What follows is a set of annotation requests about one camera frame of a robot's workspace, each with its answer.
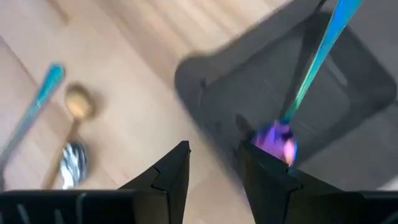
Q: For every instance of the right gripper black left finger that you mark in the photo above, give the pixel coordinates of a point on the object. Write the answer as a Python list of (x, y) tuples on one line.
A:
[(168, 186)]

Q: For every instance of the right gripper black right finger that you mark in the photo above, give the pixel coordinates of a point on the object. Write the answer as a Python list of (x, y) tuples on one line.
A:
[(270, 199)]

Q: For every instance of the gold spoon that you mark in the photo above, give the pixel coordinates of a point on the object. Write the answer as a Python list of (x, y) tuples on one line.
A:
[(79, 104)]

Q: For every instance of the iridescent rainbow spoon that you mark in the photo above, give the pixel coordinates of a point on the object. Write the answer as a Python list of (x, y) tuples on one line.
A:
[(323, 46), (46, 90)]

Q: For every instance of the grey plastic bin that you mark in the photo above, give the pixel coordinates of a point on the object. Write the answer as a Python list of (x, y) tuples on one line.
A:
[(248, 93)]

